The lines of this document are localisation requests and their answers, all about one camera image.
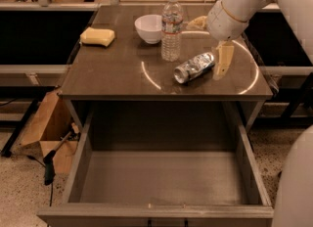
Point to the grey open top drawer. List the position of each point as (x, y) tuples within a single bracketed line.
[(163, 164)]

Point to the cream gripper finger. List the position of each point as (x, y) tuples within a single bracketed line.
[(225, 52), (197, 23)]

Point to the black handled tool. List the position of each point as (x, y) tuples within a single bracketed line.
[(50, 173)]

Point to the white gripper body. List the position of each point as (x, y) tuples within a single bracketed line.
[(224, 24)]

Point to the clear plastic water bottle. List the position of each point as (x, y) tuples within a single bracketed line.
[(171, 27)]

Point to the crushed silver redbull can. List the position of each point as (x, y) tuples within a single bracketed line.
[(194, 67)]

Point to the black table leg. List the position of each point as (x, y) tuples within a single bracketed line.
[(18, 125)]

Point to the yellow sponge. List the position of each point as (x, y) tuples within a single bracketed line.
[(97, 36)]

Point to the cardboard box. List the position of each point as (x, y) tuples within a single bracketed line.
[(50, 124)]

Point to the white bowl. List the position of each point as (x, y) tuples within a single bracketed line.
[(149, 28)]

